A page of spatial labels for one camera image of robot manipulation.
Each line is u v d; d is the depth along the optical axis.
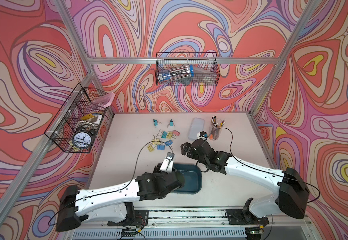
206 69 0.82
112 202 0.45
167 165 0.60
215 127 0.95
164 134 1.05
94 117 0.75
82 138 0.68
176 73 0.80
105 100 0.78
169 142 1.00
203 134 0.73
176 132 1.06
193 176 0.87
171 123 1.11
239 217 0.73
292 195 0.40
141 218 0.72
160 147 0.99
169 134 1.04
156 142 1.01
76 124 0.70
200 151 0.61
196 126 1.12
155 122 1.12
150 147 0.98
